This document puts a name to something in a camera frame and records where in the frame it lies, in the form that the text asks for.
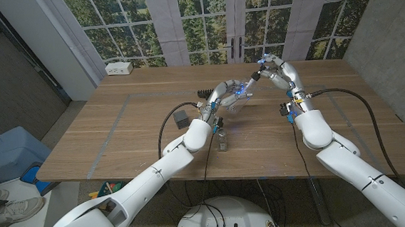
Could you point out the small glass shaker jar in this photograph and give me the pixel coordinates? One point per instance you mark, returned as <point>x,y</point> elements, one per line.
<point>222,140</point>

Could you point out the blue plastic bin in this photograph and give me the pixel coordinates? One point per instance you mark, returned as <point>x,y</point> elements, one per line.
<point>9,155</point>

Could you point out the black nozzle with white tube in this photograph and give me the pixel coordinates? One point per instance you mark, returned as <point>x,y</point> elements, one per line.
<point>256,75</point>

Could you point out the teal toy basket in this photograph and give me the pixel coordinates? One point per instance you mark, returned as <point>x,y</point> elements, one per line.
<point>111,187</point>

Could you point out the white sneaker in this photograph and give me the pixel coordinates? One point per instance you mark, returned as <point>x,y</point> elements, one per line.
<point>1,194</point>
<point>16,210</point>

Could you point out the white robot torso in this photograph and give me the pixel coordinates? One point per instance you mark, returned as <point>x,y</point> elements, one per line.
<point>227,212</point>

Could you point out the dark wooden door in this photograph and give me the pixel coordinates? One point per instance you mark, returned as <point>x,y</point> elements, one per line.
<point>7,77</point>

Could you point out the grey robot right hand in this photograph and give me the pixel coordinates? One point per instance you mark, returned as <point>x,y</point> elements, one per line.
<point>283,75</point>

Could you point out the white power strip box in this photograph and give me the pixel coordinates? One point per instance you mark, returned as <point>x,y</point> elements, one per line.
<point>118,68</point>

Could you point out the small grey block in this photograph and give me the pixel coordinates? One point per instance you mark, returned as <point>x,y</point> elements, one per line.
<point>181,119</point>

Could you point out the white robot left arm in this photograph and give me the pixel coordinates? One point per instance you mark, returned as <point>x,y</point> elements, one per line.
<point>139,182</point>

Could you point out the black toothed comb rack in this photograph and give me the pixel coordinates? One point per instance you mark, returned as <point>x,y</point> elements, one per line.
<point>204,93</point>

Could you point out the blue flat floor item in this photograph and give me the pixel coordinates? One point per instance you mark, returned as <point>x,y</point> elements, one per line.
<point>31,175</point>

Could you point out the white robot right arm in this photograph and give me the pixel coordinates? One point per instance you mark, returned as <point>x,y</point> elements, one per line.
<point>357,174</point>

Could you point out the printed window backdrop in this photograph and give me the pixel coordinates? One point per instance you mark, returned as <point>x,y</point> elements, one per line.
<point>196,21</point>

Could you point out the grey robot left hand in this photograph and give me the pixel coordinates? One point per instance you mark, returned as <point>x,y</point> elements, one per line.
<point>222,90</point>

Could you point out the metal table leg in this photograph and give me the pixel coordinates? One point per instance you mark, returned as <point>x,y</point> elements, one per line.
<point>317,202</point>

